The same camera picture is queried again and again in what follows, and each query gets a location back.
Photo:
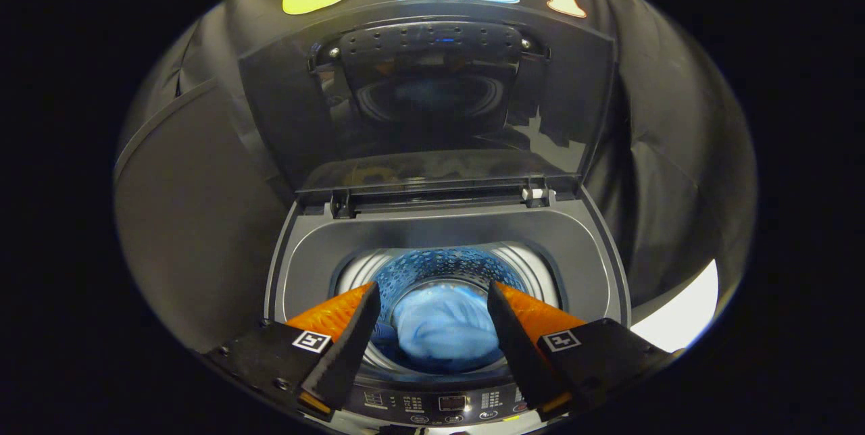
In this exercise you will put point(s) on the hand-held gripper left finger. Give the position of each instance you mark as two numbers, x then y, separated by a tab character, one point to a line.
348	347

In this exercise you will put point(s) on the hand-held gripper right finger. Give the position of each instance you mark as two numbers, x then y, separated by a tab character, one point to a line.
520	347

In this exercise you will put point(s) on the light blue polo shirt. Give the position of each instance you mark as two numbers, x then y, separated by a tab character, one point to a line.
439	327

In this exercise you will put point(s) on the dark grey washing machine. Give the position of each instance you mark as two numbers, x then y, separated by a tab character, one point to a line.
439	225

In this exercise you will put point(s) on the dark washing machine lid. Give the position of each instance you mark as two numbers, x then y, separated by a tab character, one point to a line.
439	131

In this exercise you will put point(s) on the white flat sheet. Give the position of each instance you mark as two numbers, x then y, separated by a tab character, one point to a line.
682	317

